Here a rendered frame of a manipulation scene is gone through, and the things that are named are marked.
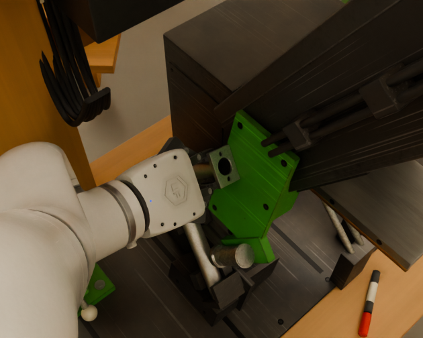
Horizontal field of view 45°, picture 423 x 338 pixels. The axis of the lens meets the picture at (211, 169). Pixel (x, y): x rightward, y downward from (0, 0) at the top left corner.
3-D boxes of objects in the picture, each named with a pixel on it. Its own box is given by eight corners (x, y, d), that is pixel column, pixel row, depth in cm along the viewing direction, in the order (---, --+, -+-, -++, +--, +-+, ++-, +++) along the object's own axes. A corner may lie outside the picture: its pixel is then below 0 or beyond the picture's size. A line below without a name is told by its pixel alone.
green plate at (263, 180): (288, 233, 85) (332, 140, 71) (253, 256, 81) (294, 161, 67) (241, 189, 91) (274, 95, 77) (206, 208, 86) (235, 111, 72)
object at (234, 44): (326, 136, 117) (362, 12, 90) (226, 210, 106) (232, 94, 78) (270, 92, 125) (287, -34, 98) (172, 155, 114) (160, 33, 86)
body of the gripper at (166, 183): (152, 248, 64) (214, 213, 71) (124, 171, 62) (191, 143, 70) (121, 246, 70) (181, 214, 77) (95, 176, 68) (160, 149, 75)
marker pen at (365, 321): (371, 271, 98) (373, 268, 96) (379, 275, 97) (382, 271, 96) (356, 335, 91) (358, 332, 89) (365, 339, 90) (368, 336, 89)
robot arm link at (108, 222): (79, 188, 68) (108, 251, 68) (-20, 228, 59) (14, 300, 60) (107, 173, 61) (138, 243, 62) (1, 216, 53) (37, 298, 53)
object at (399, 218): (466, 213, 82) (474, 203, 80) (403, 274, 76) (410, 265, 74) (291, 82, 100) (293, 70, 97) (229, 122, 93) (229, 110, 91)
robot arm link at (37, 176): (-120, 146, 34) (-2, 165, 64) (-17, 366, 34) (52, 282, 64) (13, 94, 35) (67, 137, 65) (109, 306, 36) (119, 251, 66)
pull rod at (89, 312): (102, 316, 89) (96, 304, 85) (88, 326, 88) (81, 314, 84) (84, 293, 92) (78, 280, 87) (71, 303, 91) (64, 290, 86)
